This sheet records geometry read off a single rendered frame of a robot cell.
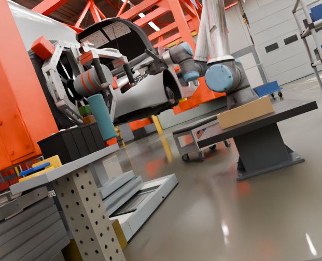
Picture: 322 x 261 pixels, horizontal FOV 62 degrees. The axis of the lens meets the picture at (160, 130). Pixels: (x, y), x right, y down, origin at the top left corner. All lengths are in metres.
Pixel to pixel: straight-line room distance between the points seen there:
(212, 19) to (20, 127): 1.06
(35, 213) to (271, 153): 1.23
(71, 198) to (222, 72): 0.95
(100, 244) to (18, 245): 0.30
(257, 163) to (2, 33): 1.42
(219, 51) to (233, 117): 0.37
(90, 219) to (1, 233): 0.31
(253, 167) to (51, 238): 1.10
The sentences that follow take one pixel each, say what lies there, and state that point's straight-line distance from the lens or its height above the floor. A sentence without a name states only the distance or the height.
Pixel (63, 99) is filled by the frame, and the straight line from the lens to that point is 1.51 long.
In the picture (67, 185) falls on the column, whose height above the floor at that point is 0.38.
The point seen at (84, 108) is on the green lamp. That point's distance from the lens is 1.24.
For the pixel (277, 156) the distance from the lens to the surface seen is 1.65.
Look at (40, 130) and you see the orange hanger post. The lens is 1.23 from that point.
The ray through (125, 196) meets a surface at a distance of 1.71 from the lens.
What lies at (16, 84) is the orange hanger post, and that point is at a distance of 1.25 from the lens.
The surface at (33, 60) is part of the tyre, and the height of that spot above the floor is 1.02.
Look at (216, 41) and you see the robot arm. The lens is 1.52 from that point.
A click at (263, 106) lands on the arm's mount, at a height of 0.35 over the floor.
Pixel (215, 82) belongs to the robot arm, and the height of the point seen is 0.56.
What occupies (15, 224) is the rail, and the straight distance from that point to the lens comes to 1.17.
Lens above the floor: 0.47
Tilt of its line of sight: 2 degrees down
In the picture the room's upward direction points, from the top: 21 degrees counter-clockwise
